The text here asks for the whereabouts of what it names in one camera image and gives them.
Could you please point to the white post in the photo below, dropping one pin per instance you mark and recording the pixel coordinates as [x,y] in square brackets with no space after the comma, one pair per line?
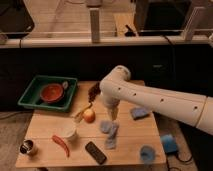
[192,23]
[95,25]

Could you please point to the small item in tray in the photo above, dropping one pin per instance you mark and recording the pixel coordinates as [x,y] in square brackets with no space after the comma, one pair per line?
[65,85]

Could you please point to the blue plastic cup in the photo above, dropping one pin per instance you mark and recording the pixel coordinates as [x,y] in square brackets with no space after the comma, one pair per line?
[147,154]

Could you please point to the white right post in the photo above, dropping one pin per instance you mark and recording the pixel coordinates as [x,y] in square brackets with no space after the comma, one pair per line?
[192,23]

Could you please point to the bunch of dark grapes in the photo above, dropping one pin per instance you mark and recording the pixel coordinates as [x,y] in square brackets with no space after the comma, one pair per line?
[93,92]

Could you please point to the red bowl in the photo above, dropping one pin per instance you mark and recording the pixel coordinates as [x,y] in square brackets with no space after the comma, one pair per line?
[52,92]

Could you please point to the black monitor left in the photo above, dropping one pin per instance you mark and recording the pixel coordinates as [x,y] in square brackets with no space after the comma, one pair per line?
[15,20]

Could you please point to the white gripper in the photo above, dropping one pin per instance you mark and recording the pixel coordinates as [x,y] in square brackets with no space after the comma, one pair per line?
[110,102]

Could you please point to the green plastic tray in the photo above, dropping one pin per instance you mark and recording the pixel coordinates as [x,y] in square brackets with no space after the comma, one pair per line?
[30,99]

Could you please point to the white cup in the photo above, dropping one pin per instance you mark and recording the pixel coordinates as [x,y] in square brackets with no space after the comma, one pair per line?
[69,132]

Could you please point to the black remote control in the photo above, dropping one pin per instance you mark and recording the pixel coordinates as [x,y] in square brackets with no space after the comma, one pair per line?
[95,153]

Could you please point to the blue sponge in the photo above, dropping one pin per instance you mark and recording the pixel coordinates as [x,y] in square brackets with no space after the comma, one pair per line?
[138,113]

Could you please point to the red chili pepper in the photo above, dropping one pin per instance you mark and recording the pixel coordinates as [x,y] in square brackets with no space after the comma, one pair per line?
[62,144]

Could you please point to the white center post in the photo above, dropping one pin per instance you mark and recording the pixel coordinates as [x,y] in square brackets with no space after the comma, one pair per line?
[95,25]

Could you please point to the black monitor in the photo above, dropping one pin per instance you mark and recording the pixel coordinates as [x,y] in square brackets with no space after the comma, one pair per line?
[160,17]
[15,20]

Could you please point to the black monitor right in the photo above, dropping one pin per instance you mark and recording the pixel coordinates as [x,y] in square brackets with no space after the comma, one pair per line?
[160,17]

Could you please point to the small metal cup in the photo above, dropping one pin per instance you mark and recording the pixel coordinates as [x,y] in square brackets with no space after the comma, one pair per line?
[28,147]

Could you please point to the light blue cloth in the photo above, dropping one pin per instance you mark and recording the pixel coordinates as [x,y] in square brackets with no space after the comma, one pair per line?
[110,128]

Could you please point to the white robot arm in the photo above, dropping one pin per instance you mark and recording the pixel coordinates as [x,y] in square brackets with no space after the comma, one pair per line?
[192,109]

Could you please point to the red yellow apple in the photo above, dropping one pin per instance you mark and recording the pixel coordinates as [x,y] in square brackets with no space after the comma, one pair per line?
[89,115]

